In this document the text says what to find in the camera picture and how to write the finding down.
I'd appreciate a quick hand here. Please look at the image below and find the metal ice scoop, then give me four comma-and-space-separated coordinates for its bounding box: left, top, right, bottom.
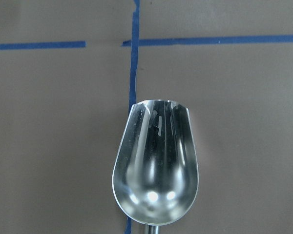
112, 100, 199, 234

